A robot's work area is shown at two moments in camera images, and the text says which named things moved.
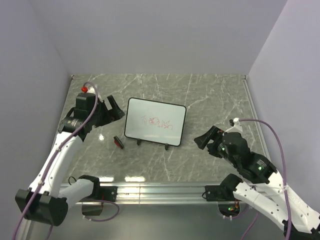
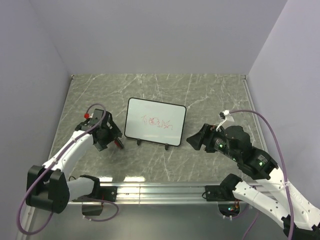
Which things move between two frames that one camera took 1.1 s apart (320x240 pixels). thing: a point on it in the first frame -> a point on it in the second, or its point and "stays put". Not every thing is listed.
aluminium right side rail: x=247 y=86 stays put
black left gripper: x=117 y=113 -> x=114 y=133
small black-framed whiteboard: x=155 y=121 stays put
